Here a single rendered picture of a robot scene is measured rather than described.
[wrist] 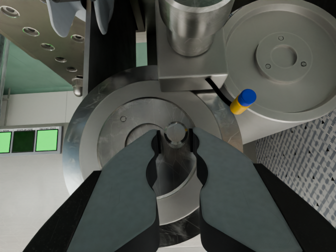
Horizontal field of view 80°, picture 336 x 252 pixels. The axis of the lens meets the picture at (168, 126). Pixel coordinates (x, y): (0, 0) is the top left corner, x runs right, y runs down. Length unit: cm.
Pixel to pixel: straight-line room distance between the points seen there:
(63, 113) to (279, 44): 326
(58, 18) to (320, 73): 24
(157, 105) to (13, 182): 53
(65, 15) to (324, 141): 29
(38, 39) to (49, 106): 308
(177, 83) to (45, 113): 339
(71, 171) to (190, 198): 10
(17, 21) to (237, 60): 35
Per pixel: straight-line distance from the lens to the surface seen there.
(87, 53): 22
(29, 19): 42
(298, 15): 25
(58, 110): 343
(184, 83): 15
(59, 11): 23
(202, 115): 17
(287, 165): 34
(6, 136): 65
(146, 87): 17
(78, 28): 41
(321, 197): 29
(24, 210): 62
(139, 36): 63
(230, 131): 17
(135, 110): 15
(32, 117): 361
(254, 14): 23
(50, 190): 58
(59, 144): 57
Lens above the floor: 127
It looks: 12 degrees down
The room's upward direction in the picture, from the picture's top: 177 degrees clockwise
